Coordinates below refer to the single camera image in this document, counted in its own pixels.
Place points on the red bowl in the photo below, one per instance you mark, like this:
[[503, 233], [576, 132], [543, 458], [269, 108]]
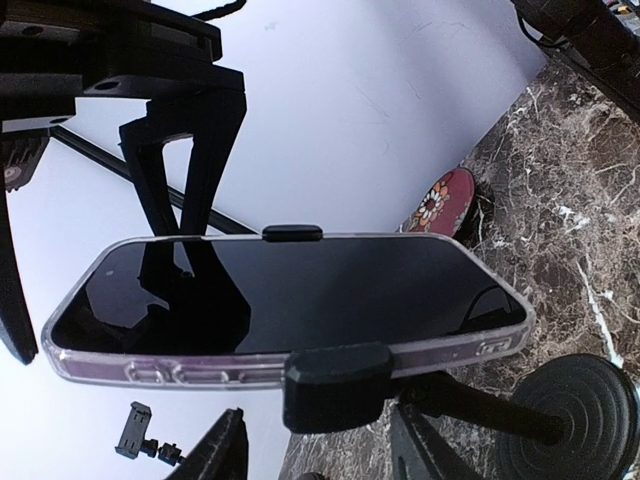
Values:
[[446, 206]]

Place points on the black tall phone stand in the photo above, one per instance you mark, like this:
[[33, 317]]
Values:
[[133, 440]]

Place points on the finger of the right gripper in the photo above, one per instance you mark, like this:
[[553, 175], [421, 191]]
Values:
[[17, 332]]

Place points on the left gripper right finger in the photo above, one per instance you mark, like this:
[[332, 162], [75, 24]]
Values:
[[419, 452]]

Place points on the phone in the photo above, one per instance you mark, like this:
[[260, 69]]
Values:
[[191, 312]]

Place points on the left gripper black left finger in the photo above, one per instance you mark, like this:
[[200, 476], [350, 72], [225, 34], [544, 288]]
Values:
[[221, 454]]

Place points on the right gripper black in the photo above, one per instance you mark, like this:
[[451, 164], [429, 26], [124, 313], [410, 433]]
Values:
[[54, 52]]

